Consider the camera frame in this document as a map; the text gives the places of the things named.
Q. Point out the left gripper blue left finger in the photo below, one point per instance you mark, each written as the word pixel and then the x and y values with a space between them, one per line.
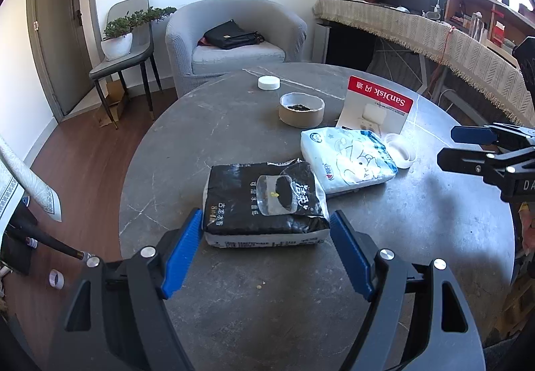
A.
pixel 116 318

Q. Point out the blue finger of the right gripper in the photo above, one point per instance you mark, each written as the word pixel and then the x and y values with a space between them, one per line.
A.
pixel 462 161
pixel 473 135

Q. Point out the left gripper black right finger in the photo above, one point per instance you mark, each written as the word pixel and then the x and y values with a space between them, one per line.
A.
pixel 442 334

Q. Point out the red white SanDisk box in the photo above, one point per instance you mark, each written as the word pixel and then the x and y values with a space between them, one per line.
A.
pixel 370 106

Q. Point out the blue white tissue pack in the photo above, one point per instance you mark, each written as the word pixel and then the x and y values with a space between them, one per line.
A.
pixel 345 160

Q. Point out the brown paper tape roll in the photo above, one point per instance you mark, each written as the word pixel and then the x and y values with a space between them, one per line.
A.
pixel 301 110

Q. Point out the black rice bag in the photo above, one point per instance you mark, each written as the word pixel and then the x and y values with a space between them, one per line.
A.
pixel 264 205

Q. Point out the small white jar lid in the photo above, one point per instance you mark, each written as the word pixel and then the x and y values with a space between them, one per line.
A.
pixel 268 83

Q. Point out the small white plastic lid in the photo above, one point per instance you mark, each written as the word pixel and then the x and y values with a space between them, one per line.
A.
pixel 401 151

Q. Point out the beige fringed sideboard cloth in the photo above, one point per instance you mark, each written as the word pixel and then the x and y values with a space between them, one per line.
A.
pixel 500 82

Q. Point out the clear tape roll on floor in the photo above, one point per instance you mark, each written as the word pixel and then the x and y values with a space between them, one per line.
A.
pixel 56 279

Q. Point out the floral tablecloth table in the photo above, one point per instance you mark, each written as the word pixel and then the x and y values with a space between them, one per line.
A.
pixel 18 179

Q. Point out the grey armchair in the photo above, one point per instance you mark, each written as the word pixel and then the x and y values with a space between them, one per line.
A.
pixel 195 62

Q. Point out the cardboard box on floor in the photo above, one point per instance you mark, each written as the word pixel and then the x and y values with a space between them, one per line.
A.
pixel 117 100

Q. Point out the black handbag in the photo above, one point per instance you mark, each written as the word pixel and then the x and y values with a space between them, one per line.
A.
pixel 229 35

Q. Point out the grey dining chair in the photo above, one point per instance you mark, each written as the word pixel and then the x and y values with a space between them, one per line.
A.
pixel 142 50

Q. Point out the grey door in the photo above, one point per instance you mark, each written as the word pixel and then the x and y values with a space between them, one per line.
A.
pixel 60 53

